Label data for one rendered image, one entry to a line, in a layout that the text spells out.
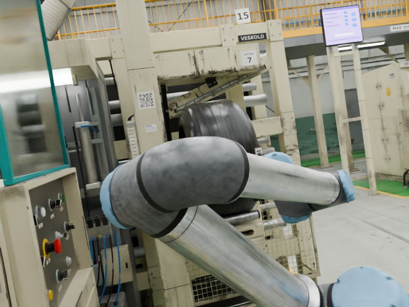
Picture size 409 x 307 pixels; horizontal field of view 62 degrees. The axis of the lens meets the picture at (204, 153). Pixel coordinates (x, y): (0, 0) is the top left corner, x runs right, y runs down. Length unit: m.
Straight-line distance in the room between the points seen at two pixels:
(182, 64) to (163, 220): 1.39
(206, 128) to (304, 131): 10.39
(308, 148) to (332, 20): 6.76
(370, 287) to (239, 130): 0.84
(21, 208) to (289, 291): 0.61
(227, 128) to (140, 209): 0.94
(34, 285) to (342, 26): 5.38
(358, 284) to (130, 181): 0.59
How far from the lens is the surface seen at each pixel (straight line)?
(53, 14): 2.04
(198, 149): 0.53
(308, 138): 11.83
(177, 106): 2.01
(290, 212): 1.05
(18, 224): 0.81
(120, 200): 0.60
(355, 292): 0.91
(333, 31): 5.65
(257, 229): 1.63
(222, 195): 0.55
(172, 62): 1.91
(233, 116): 1.52
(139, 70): 1.63
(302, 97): 11.92
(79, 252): 1.36
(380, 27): 8.89
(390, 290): 0.89
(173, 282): 1.72
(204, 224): 0.66
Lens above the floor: 1.31
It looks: 3 degrees down
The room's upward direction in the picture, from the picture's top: 9 degrees counter-clockwise
